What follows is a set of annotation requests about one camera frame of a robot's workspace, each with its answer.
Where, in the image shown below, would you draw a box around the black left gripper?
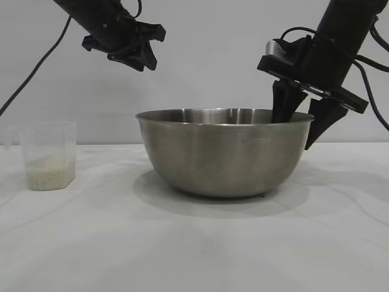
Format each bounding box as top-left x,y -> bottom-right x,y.
81,17 -> 167,72

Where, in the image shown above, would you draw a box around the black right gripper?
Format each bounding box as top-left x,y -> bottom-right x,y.
257,38 -> 370,151

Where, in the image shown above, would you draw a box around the stainless steel mixing bowl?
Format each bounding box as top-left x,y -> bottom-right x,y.
135,108 -> 316,200

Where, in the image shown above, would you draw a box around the translucent plastic measuring cup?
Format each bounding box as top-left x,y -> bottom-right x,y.
1,120 -> 78,192

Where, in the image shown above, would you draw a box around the white rice grains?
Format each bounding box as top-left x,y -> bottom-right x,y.
26,153 -> 76,192

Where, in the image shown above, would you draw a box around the short black looped gripper cable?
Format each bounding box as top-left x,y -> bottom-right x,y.
120,0 -> 144,19

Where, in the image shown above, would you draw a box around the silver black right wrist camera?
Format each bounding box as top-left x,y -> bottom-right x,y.
265,35 -> 314,66

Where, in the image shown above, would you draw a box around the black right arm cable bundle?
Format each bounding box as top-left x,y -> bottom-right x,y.
353,24 -> 389,132

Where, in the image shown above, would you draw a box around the black right camera cable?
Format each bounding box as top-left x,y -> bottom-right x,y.
279,26 -> 359,61

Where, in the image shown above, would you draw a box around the long black left arm cable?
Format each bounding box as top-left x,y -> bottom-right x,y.
0,16 -> 73,116

